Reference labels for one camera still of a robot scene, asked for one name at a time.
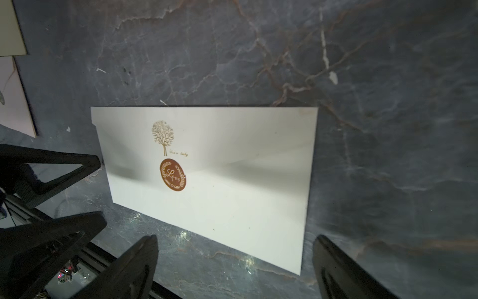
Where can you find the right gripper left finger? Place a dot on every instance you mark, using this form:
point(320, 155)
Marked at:
point(129, 277)

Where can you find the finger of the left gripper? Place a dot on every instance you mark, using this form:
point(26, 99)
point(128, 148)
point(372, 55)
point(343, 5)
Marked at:
point(17, 177)
point(32, 254)

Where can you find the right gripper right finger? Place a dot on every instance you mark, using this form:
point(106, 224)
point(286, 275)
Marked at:
point(340, 277)

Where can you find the pink envelope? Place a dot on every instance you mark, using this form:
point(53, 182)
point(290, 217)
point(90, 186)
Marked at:
point(15, 113)

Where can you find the cream white envelope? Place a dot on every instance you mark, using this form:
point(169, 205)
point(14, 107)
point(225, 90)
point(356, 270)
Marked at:
point(239, 176)

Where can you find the tan kraft envelope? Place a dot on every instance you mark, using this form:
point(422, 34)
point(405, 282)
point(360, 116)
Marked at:
point(12, 43)

